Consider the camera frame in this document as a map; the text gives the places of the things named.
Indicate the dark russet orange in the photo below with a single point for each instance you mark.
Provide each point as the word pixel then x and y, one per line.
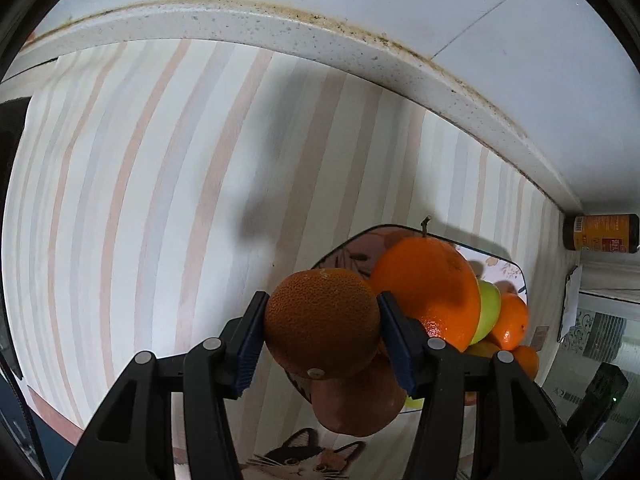
pixel 320 320

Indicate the brown pear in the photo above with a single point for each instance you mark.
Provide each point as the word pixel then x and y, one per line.
pixel 360 405

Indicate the white folded cloth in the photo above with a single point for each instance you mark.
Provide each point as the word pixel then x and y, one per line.
pixel 572 305

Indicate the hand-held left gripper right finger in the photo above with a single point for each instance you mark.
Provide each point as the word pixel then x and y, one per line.
pixel 400 345

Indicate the floral oval plate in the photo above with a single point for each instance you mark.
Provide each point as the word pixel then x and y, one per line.
pixel 500 265

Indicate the small orange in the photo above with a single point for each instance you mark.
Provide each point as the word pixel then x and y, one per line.
pixel 510 322
pixel 527 360

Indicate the small brown card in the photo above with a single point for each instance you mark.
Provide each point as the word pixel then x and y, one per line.
pixel 539 338

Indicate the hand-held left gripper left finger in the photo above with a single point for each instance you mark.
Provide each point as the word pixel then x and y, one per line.
pixel 247 345

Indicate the striped cat print tablecloth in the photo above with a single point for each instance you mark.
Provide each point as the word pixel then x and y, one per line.
pixel 150 210

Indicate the large orange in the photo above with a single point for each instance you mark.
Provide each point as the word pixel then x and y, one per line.
pixel 425 285

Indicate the green apple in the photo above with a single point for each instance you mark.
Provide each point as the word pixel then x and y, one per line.
pixel 482 349
pixel 487 310

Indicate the dark sauce bottle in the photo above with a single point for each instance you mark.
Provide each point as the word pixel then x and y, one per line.
pixel 600 232

